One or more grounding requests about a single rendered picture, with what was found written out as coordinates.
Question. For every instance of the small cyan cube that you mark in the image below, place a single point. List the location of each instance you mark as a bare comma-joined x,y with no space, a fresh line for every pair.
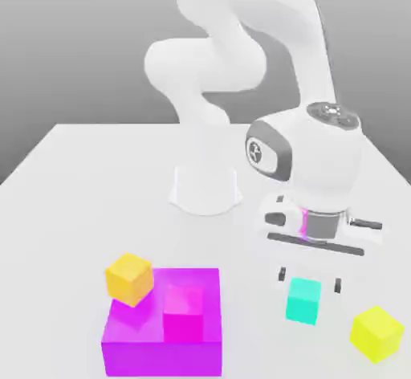
302,302

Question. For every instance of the small yellow cube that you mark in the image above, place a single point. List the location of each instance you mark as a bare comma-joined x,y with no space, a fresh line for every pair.
375,334

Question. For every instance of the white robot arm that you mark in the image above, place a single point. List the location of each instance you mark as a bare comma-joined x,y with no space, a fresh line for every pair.
205,64

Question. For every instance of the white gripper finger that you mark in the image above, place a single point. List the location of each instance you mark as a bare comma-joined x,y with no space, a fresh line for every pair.
337,285
282,273

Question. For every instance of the small magenta cube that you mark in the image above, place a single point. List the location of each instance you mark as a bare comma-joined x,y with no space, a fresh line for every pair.
183,318

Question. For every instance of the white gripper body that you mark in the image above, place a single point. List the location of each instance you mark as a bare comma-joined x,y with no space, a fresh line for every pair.
316,246

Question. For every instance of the large magenta box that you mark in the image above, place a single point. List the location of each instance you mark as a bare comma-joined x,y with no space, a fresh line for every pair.
154,358

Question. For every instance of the small orange cube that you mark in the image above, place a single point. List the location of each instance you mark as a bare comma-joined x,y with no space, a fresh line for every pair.
128,279

